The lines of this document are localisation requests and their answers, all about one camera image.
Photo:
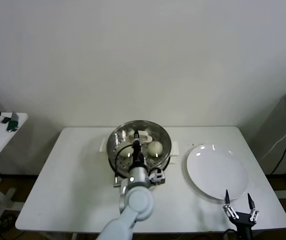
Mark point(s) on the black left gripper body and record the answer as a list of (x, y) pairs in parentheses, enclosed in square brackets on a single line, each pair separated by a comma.
[(137, 155)]

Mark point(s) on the perforated steel steamer basket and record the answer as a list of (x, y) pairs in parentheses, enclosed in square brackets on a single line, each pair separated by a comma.
[(103, 145)]

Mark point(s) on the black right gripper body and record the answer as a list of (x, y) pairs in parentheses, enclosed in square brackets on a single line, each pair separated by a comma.
[(244, 222)]

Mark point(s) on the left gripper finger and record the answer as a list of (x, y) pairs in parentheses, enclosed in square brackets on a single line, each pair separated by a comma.
[(134, 136), (138, 136)]

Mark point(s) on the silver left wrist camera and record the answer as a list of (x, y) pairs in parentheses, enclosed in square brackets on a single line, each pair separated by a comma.
[(158, 177)]

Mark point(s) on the round glass pot lid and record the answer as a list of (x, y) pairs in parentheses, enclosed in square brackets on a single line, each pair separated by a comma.
[(158, 135)]

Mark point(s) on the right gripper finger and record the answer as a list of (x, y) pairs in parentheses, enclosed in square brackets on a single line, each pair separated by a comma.
[(229, 206), (252, 207)]

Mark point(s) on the small black device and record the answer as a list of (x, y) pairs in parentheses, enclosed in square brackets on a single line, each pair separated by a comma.
[(6, 119)]

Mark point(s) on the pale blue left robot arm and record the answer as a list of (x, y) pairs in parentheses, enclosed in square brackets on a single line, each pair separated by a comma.
[(138, 202)]

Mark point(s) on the white round plate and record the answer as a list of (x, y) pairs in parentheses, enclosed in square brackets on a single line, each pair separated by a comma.
[(215, 170)]

